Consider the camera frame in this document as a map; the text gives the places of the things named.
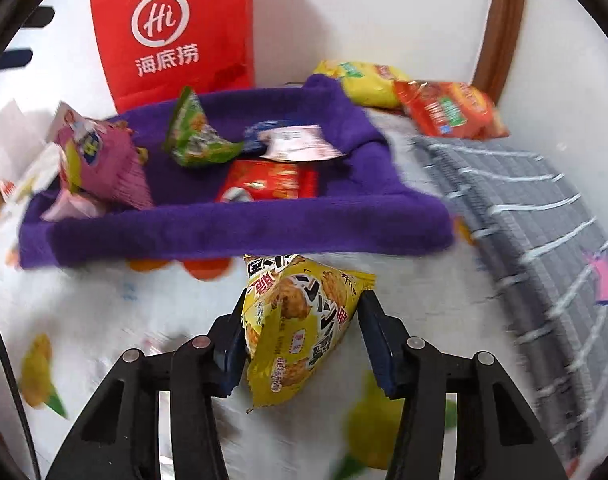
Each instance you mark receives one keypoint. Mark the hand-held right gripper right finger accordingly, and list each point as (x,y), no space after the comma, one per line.
(378,355)

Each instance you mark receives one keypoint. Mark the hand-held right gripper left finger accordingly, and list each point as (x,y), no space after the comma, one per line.
(231,370)

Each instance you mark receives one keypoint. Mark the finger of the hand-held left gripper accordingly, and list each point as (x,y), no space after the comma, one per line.
(15,58)
(36,15)

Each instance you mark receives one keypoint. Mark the yellow triangular snack packet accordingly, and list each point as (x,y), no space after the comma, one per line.
(294,320)

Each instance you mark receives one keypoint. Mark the purple towel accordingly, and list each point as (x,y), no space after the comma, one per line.
(234,230)

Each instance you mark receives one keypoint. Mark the purple triangular snack packet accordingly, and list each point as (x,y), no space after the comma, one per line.
(109,165)

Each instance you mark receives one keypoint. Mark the pink peach snack packet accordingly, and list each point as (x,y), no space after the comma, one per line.
(69,205)

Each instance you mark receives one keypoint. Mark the red small snack packet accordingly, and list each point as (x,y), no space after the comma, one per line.
(269,180)

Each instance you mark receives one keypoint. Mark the green triangular snack packet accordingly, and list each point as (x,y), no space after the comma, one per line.
(194,135)

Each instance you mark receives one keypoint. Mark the white pink snack packet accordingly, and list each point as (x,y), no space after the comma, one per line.
(299,142)

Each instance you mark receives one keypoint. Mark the blue small snack packet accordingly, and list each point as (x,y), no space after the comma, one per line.
(256,132)

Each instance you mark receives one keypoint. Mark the white plastic shopping bag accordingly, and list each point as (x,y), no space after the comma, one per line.
(14,140)

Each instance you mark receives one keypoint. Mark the fruit print tablecloth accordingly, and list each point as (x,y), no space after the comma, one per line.
(109,310)

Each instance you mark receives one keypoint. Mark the red paper bag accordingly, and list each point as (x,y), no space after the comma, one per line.
(174,60)

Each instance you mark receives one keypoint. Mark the grey plaid cloth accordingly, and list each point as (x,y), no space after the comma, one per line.
(523,210)

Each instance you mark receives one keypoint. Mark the orange large snack bag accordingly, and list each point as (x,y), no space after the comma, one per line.
(448,107)

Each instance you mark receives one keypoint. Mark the yellow large snack bag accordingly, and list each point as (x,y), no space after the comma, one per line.
(364,82)

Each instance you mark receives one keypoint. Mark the wooden door frame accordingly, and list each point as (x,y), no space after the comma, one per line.
(503,25)

